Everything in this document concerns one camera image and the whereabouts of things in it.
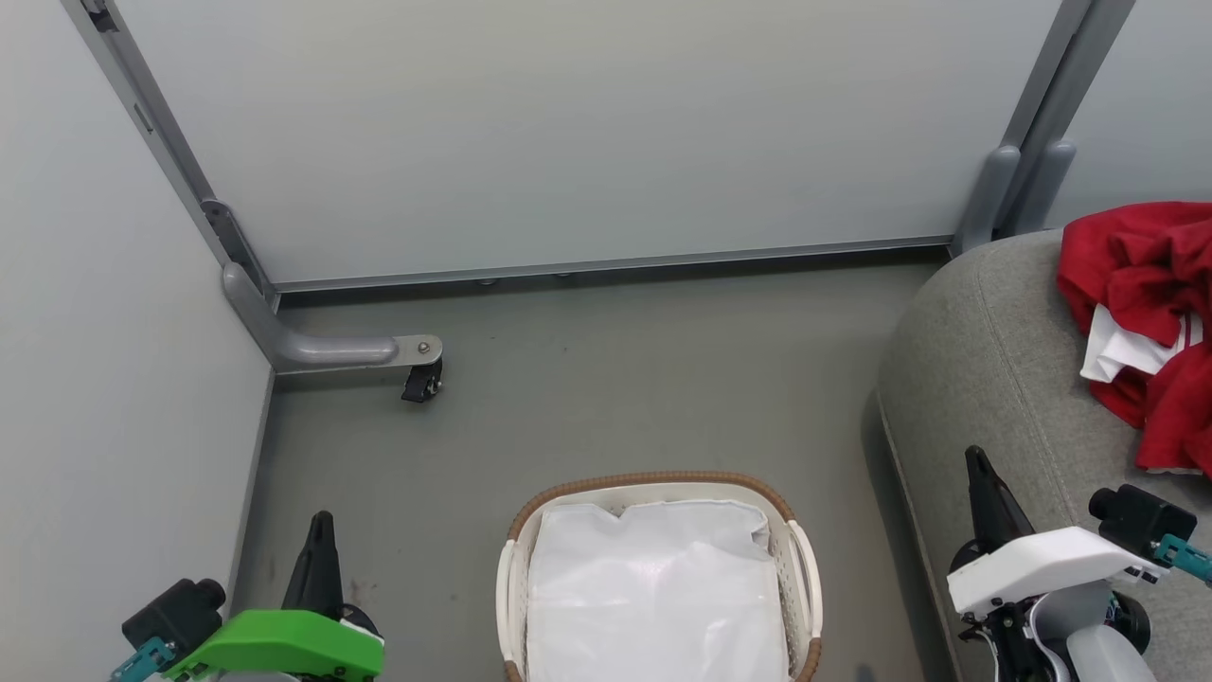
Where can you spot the white basket with brown rim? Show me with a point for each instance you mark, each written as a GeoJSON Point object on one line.
{"type": "Point", "coordinates": [800, 578]}

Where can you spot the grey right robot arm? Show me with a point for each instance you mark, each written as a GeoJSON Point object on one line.
{"type": "Point", "coordinates": [1089, 635]}

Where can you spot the grey partition panel edge rail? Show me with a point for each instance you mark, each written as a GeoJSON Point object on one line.
{"type": "Point", "coordinates": [615, 263]}

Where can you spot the teal camera connector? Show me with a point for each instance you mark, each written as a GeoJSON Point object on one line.
{"type": "Point", "coordinates": [1184, 557]}
{"type": "Point", "coordinates": [142, 658]}

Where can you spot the grey slotted partition post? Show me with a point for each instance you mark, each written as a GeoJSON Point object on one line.
{"type": "Point", "coordinates": [161, 133]}

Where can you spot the grey plain partition post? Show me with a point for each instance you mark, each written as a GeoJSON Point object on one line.
{"type": "Point", "coordinates": [1079, 95]}
{"type": "Point", "coordinates": [1027, 104]}

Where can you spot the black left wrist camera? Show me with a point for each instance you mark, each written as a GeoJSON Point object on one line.
{"type": "Point", "coordinates": [175, 611]}

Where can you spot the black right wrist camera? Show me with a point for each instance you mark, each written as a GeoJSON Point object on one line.
{"type": "Point", "coordinates": [1141, 519]}

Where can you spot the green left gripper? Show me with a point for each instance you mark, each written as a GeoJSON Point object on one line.
{"type": "Point", "coordinates": [275, 644]}

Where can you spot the teal right camera connector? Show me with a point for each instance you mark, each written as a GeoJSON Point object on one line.
{"type": "Point", "coordinates": [1184, 557]}

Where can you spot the white cloth piece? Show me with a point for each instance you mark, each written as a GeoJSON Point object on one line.
{"type": "Point", "coordinates": [1127, 350]}

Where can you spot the teal left camera connector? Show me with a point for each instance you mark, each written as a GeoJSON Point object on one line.
{"type": "Point", "coordinates": [142, 658]}

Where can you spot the red fleece clothing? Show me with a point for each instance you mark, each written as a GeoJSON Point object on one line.
{"type": "Point", "coordinates": [1136, 256]}

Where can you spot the black caster wheel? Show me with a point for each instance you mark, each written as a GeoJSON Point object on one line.
{"type": "Point", "coordinates": [421, 384]}

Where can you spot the grey curved partition support leg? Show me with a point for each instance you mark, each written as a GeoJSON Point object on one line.
{"type": "Point", "coordinates": [322, 349]}

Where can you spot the grey fabric sofa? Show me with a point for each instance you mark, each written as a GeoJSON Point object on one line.
{"type": "Point", "coordinates": [994, 379]}

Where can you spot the white clothing item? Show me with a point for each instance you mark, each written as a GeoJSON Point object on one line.
{"type": "Point", "coordinates": [653, 597]}

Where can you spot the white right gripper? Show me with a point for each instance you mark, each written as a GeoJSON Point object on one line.
{"type": "Point", "coordinates": [1042, 564]}

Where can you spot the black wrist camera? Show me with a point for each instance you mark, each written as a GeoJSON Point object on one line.
{"type": "Point", "coordinates": [175, 611]}
{"type": "Point", "coordinates": [1141, 519]}

